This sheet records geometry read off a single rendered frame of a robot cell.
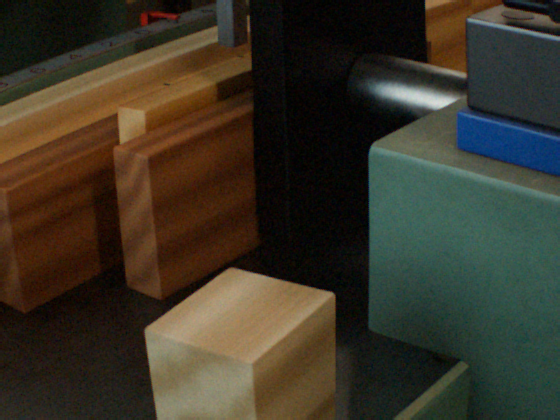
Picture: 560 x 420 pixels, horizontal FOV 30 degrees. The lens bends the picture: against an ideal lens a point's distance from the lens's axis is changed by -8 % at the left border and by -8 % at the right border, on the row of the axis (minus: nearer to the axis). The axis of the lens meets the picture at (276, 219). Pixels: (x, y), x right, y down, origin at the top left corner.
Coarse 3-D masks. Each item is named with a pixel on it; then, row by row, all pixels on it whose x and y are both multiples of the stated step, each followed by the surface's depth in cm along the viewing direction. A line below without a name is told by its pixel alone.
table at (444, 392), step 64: (256, 256) 38; (320, 256) 38; (0, 320) 34; (64, 320) 34; (128, 320) 34; (0, 384) 31; (64, 384) 31; (128, 384) 31; (384, 384) 30; (448, 384) 30
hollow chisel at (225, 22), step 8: (216, 0) 44; (224, 0) 44; (232, 0) 43; (240, 0) 44; (224, 8) 44; (232, 8) 43; (240, 8) 44; (224, 16) 44; (232, 16) 44; (240, 16) 44; (224, 24) 44; (232, 24) 44; (240, 24) 44; (224, 32) 44; (232, 32) 44; (240, 32) 44; (224, 40) 44; (232, 40) 44; (240, 40) 44
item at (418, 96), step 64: (256, 0) 35; (320, 0) 36; (384, 0) 39; (256, 64) 36; (320, 64) 36; (384, 64) 37; (256, 128) 37; (320, 128) 37; (384, 128) 41; (320, 192) 38
